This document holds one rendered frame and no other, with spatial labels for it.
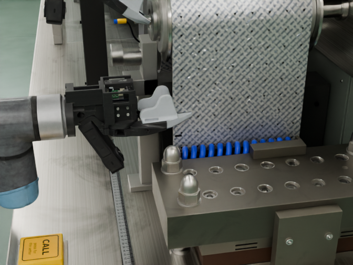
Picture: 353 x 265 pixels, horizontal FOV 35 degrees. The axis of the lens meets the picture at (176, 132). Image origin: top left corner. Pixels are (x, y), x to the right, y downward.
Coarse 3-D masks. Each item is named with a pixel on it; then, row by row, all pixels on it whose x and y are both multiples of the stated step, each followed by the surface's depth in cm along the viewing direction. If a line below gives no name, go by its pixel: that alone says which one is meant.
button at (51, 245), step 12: (24, 240) 93; (36, 240) 93; (48, 240) 93; (60, 240) 93; (24, 252) 90; (36, 252) 90; (48, 252) 90; (60, 252) 90; (24, 264) 88; (36, 264) 89; (48, 264) 89; (60, 264) 90
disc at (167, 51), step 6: (168, 0) 87; (168, 6) 87; (168, 12) 87; (168, 18) 87; (168, 24) 88; (168, 30) 88; (168, 36) 89; (168, 42) 89; (168, 48) 90; (162, 54) 97; (168, 54) 91
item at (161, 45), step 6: (162, 0) 89; (312, 0) 92; (162, 6) 88; (162, 12) 88; (162, 18) 88; (312, 18) 93; (162, 24) 89; (312, 24) 93; (162, 30) 89; (312, 30) 94; (162, 36) 90; (162, 42) 91; (162, 48) 92
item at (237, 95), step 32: (192, 64) 92; (224, 64) 93; (256, 64) 94; (288, 64) 95; (192, 96) 95; (224, 96) 96; (256, 96) 97; (288, 96) 98; (192, 128) 98; (224, 128) 99; (256, 128) 100; (288, 128) 101
